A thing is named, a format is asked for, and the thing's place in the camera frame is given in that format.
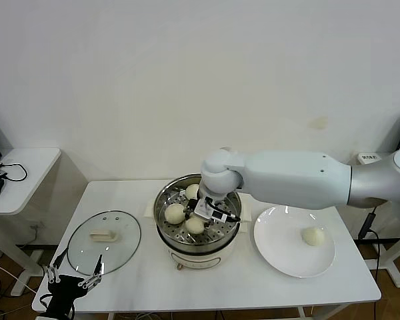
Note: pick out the white steamed baozi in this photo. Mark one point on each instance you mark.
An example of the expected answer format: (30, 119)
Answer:
(194, 228)
(174, 214)
(191, 191)
(313, 236)

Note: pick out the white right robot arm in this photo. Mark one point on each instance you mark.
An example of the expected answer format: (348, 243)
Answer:
(286, 180)

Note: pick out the white wall socket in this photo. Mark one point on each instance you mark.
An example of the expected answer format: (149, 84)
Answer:
(36, 227)

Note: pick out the white side table with mouse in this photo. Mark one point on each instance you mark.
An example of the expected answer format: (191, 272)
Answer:
(26, 186)

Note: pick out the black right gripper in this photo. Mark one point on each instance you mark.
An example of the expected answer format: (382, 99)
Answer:
(194, 206)

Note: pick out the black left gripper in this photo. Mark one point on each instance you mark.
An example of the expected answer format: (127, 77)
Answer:
(65, 288)

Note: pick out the white round plate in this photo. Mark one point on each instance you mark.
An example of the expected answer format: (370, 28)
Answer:
(280, 240)

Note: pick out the cream electric cooking pot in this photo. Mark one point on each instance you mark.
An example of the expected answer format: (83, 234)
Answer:
(193, 258)

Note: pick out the stainless steel steamer basket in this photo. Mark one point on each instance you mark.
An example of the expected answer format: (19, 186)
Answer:
(173, 198)

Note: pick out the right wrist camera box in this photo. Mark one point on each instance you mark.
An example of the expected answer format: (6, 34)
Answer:
(208, 210)

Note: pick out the white side table with label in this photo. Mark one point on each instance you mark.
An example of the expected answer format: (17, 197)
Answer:
(398, 276)

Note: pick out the white label with black text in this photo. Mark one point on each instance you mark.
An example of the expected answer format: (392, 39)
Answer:
(369, 157)

